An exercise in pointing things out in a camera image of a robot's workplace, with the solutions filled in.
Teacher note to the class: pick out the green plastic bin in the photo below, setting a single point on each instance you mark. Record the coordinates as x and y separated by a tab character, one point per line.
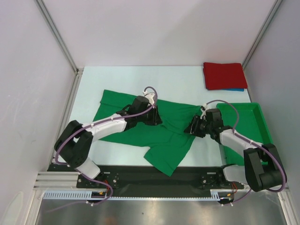
251	122

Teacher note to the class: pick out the left aluminium frame post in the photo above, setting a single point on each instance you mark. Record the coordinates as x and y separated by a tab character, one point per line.
56	33

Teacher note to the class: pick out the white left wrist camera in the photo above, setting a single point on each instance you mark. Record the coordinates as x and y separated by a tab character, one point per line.
151	96

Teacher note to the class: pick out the green t shirt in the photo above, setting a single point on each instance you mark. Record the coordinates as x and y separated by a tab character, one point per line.
167	142

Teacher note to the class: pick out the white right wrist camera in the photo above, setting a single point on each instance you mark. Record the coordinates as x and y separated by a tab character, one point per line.
204	108

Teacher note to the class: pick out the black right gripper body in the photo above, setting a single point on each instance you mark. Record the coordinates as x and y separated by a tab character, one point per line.
200	127

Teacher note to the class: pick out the folded red t shirt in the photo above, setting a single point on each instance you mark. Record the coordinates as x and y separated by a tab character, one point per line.
219	76

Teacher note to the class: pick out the folded blue t shirt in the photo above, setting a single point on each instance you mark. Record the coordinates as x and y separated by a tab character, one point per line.
237	89

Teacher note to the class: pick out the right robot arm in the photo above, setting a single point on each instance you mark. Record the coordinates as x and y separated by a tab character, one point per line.
262	169

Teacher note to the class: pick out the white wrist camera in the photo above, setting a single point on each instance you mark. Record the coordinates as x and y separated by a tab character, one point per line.
204	108
151	96

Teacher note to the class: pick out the aluminium frame post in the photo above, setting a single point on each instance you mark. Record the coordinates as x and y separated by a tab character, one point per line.
264	28
56	33

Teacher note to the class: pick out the aluminium rail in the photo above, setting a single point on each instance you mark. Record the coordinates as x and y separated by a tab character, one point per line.
60	181
70	102

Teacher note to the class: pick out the aluminium front rail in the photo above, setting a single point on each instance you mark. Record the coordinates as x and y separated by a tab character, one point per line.
60	181

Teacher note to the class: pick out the aluminium left side rail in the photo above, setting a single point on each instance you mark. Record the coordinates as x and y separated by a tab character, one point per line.
70	102

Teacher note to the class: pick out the grey slotted cable duct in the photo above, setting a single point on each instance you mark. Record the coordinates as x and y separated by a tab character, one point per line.
96	196

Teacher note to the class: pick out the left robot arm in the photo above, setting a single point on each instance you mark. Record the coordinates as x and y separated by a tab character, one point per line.
75	142

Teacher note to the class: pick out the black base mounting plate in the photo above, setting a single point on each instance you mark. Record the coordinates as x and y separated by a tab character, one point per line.
149	181

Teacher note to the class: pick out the right aluminium frame post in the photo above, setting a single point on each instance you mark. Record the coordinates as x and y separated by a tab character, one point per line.
264	28

